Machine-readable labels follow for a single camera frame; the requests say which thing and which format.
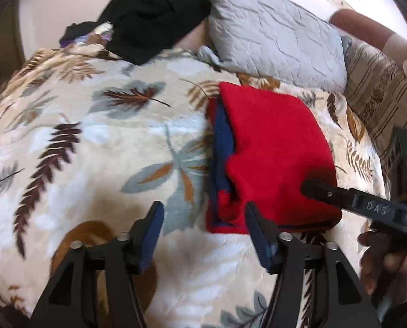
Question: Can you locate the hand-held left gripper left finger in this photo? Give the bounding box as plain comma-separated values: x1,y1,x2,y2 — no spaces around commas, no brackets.
29,201,165,328

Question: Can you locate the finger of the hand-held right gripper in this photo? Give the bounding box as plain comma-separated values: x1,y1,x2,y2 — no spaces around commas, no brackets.
300,178,407,228

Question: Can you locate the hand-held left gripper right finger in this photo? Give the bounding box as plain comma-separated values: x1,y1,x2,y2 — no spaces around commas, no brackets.
244,202,382,328

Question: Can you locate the red and blue sweater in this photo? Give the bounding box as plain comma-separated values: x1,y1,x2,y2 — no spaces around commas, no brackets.
205,81,342,236

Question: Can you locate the person's right hand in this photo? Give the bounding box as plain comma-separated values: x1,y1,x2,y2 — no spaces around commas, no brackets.
358,232,407,298

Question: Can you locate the leaf printed blanket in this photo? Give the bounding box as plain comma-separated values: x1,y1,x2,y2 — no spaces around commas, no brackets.
0,46,390,328

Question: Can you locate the beige striped cushion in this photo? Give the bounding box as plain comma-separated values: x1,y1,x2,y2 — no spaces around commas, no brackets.
343,41,407,159

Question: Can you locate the pinkish brown bolster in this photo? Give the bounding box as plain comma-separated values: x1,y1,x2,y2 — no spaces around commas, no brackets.
329,8,407,55

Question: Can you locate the grey quilted pillow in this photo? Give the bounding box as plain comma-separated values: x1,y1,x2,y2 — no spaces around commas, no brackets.
197,0,352,93

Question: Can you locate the purple and dark cloth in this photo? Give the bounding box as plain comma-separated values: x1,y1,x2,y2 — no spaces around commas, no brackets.
59,21,114,48

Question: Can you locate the black cloth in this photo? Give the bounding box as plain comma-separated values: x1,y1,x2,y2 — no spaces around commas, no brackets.
97,0,213,66

